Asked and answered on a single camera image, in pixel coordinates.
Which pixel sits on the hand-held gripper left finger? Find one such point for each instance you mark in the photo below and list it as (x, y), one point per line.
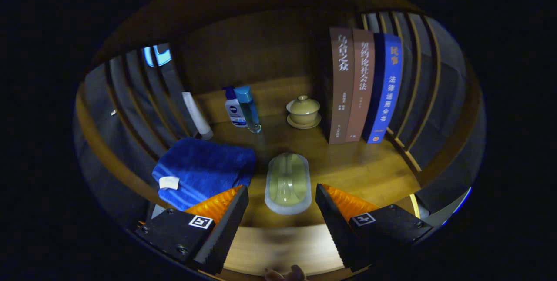
(224, 229)

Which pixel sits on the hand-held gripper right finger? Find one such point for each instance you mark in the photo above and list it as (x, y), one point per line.
(337, 229)

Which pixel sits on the wooden countertop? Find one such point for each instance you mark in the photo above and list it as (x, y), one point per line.
(357, 168)

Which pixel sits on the brown wooden cabinet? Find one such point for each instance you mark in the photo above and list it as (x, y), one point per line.
(261, 46)

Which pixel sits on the blue folded towel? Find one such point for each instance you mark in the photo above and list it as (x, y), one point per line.
(204, 168)

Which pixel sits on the beige saucer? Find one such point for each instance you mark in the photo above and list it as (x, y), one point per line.
(304, 125)

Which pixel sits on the white and blue bottle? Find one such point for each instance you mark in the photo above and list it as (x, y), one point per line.
(235, 113)

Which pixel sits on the white tube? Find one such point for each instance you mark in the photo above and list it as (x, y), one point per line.
(196, 115)

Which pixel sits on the teal bottle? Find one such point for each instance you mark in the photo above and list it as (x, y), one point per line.
(249, 109)

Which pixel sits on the beige lidded tea cup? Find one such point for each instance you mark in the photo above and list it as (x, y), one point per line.
(303, 109)

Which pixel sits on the reddish brown book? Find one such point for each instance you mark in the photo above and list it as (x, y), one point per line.
(363, 85)

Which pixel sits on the blue book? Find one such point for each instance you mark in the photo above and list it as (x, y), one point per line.
(389, 85)

